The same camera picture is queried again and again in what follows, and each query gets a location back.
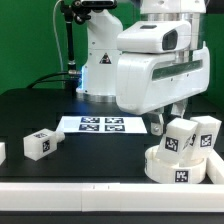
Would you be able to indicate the white part at left edge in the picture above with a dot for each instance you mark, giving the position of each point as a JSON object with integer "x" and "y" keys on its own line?
{"x": 2, "y": 152}

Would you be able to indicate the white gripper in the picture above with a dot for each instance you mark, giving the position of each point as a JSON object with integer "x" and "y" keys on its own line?
{"x": 145, "y": 82}

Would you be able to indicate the paper sheet with tags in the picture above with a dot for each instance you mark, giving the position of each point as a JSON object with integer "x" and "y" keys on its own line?
{"x": 96, "y": 124}

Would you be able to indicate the white L-shaped fence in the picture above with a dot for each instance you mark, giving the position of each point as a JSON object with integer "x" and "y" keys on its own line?
{"x": 118, "y": 197}

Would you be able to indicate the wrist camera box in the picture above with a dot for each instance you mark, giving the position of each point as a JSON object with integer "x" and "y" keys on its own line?
{"x": 155, "y": 37}

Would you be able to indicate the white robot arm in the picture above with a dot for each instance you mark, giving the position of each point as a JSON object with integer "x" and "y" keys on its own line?
{"x": 171, "y": 10}

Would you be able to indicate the white round stool seat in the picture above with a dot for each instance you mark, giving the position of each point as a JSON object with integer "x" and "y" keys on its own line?
{"x": 166, "y": 173}

